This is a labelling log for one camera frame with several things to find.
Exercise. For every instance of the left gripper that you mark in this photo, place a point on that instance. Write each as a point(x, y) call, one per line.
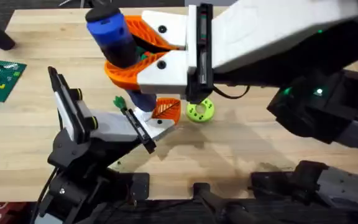
point(113, 127)

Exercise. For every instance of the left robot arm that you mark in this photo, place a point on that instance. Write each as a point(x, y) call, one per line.
point(73, 193)

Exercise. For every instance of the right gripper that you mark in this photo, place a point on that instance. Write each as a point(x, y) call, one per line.
point(259, 31)

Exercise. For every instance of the green disc with holes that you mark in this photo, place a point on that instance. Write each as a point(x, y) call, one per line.
point(208, 112)

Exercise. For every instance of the left wrist upright plate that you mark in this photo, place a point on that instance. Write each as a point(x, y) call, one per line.
point(61, 93)

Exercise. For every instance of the black rail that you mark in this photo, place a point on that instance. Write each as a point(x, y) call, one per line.
point(172, 211)

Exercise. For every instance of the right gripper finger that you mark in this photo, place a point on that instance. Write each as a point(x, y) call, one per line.
point(163, 77)

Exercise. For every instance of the blue electric screwdriver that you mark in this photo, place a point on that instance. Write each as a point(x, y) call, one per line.
point(113, 34)

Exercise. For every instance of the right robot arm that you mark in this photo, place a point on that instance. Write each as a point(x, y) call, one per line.
point(337, 118)

